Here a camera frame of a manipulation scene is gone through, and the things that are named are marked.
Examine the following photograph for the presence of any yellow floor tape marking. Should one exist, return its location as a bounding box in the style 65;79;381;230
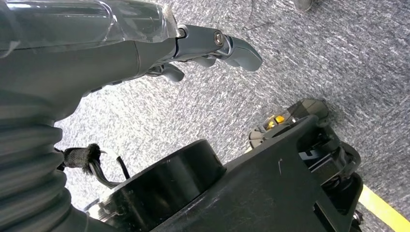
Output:
358;185;410;232

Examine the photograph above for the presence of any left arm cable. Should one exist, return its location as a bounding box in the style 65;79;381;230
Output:
54;143;132;189

